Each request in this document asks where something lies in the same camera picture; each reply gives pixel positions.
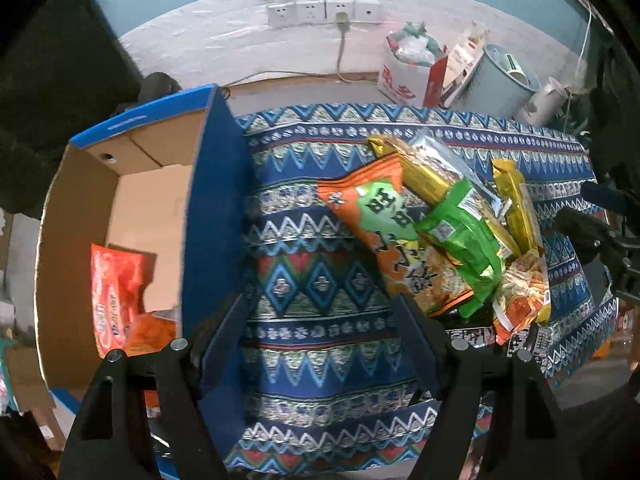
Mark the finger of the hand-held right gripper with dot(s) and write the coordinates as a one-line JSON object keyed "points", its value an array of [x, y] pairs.
{"points": [[600, 194], [580, 227]]}

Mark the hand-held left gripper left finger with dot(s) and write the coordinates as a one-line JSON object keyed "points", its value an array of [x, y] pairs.
{"points": [[226, 342]]}

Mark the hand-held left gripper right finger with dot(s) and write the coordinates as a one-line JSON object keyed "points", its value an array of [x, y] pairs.
{"points": [[416, 342]]}

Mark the black white patterned packet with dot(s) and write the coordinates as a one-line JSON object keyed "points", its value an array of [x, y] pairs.
{"points": [[477, 336]]}

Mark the long yellow snack packet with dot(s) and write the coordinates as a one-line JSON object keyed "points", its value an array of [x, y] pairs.
{"points": [[520, 210]]}

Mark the plain orange snack packet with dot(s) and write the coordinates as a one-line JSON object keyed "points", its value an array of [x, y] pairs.
{"points": [[150, 332]]}

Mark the green snack packet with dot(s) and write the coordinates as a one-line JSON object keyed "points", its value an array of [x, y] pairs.
{"points": [[460, 230]]}

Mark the red snack packet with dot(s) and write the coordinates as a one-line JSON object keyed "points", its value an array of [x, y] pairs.
{"points": [[112, 290]]}

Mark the orange packet with green label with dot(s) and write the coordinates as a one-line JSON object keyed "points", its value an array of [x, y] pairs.
{"points": [[380, 220]]}

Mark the clear snack packet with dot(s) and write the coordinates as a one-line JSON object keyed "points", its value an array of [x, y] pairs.
{"points": [[450, 155]]}

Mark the blue cardboard box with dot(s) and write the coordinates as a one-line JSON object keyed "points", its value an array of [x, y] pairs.
{"points": [[150, 200]]}

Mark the gold snack packet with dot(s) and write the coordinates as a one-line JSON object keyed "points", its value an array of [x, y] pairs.
{"points": [[415, 170]]}

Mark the blue patterned blanket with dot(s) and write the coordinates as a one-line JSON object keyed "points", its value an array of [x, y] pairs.
{"points": [[310, 280]]}

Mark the white jug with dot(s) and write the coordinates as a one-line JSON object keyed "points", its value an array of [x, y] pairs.
{"points": [[545, 100]]}

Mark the grey blue bin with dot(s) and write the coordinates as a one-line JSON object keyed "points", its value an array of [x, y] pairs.
{"points": [[495, 85]]}

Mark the flat white red box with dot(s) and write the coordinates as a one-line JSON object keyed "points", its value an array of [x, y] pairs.
{"points": [[462, 60]]}

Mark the white red carton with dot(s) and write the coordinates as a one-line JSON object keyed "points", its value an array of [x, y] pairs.
{"points": [[400, 85]]}

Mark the white green plastic bag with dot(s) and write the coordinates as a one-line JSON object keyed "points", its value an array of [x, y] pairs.
{"points": [[412, 42]]}

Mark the black device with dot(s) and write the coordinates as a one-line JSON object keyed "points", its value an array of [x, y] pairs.
{"points": [[157, 85]]}

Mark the dark cloth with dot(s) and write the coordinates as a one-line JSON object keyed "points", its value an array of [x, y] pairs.
{"points": [[50, 85]]}

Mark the white wall socket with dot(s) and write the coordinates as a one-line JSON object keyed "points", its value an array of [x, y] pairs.
{"points": [[310, 11], [336, 6], [367, 10], [280, 14]]}

